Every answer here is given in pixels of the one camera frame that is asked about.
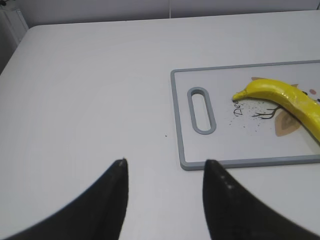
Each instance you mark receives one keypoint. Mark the white cabinet at left edge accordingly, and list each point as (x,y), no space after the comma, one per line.
(13,28)

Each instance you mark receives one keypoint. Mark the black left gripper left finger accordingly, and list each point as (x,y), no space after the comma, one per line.
(97,214)

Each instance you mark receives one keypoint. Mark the white grey-rimmed cutting board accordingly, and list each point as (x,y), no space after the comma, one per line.
(246,133)

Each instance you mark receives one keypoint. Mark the yellow plastic banana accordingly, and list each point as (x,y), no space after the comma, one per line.
(293,100)

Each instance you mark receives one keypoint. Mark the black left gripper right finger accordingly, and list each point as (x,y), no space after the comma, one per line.
(233,213)

